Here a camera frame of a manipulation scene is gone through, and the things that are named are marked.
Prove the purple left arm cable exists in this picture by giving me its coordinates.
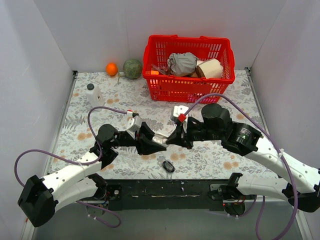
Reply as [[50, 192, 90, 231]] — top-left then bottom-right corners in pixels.
[[14, 106, 133, 228]]

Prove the red plastic shopping basket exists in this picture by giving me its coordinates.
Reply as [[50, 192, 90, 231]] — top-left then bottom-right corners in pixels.
[[142, 35, 236, 103]]

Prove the black earbud charging case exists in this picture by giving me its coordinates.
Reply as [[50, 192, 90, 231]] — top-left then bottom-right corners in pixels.
[[162, 160, 175, 173]]

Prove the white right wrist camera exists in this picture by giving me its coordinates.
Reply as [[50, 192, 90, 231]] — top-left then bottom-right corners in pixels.
[[170, 105, 189, 133]]

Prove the crumpled grey bag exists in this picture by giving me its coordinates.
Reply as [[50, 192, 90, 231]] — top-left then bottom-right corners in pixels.
[[167, 52, 199, 77]]

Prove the clear plastic snack wrapper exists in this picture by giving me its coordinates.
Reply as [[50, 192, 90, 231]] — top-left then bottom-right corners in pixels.
[[151, 64, 171, 76]]

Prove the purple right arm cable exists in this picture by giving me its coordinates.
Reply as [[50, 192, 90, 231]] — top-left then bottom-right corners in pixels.
[[183, 93, 300, 240]]

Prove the white earbud charging case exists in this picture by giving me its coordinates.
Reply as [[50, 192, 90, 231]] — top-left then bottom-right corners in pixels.
[[152, 133, 169, 148]]

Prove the white bottle black cap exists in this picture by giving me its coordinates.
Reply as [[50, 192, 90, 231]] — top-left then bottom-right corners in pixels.
[[85, 83, 105, 108]]

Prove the green melon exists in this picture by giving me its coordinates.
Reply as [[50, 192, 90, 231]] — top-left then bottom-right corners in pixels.
[[117, 58, 143, 83]]

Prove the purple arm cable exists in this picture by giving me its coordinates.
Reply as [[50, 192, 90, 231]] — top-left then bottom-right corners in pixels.
[[14, 106, 133, 228], [183, 93, 300, 240]]

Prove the beige paper roll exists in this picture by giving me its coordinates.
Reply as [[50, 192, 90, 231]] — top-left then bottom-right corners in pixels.
[[195, 58, 224, 79]]

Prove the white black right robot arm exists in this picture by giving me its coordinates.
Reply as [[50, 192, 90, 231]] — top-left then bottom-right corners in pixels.
[[161, 103, 320, 213]]

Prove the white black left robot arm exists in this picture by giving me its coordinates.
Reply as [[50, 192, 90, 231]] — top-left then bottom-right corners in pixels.
[[17, 116, 168, 227]]

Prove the orange fruit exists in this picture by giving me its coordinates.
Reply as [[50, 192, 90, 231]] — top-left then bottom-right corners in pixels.
[[105, 62, 118, 76]]

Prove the floral patterned table mat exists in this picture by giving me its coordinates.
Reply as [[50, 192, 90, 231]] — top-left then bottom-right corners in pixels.
[[47, 72, 276, 179]]

